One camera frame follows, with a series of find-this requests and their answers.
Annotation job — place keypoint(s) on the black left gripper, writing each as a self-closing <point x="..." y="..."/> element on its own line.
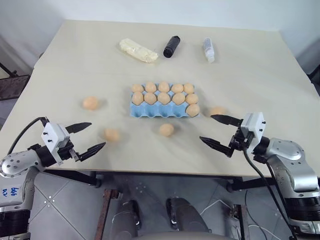
<point x="65" y="151"/>

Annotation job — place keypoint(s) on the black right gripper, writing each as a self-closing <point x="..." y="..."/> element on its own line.
<point x="240" y="142"/>

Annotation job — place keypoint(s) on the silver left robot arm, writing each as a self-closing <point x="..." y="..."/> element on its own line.
<point x="18" y="162"/>

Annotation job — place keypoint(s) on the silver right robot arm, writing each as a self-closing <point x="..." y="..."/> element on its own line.
<point x="290" y="160"/>

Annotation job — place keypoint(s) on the blue egg tray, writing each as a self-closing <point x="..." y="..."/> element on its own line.
<point x="155" y="112"/>

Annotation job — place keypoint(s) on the brown egg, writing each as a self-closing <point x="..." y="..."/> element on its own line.
<point x="163" y="86"/>
<point x="90" y="103"/>
<point x="150" y="98"/>
<point x="166" y="130"/>
<point x="111" y="135"/>
<point x="137" y="98"/>
<point x="163" y="98"/>
<point x="193" y="110"/>
<point x="218" y="110"/>
<point x="177" y="88"/>
<point x="137" y="88"/>
<point x="178" y="98"/>
<point x="191" y="99"/>
<point x="188" y="88"/>
<point x="150" y="87"/>

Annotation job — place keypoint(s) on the clear plastic bottle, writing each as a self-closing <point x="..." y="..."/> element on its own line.
<point x="208" y="48"/>

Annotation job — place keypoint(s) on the black framed cart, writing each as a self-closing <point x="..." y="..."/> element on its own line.
<point x="12" y="86"/>

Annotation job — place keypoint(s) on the dark rounded robot foot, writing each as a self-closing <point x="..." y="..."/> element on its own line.
<point x="128" y="220"/>
<point x="185" y="215"/>

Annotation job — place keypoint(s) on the black cylindrical container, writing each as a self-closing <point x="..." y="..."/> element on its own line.
<point x="171" y="46"/>

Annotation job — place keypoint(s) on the clear bag of white pieces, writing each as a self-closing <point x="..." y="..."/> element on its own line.
<point x="137" y="51"/>

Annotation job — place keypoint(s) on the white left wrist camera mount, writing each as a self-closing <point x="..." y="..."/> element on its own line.
<point x="53" y="135"/>

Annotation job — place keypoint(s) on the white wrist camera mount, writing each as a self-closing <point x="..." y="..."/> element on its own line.
<point x="253" y="125"/>
<point x="53" y="135"/>

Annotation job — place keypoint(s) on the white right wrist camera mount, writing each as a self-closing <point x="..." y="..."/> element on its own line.
<point x="253" y="125"/>

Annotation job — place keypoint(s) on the black table frame bar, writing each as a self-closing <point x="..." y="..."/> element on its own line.
<point x="250" y="184"/>
<point x="75" y="177"/>

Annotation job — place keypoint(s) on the rusty metal post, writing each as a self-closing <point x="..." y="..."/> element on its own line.
<point x="106" y="212"/>
<point x="240" y="222"/>

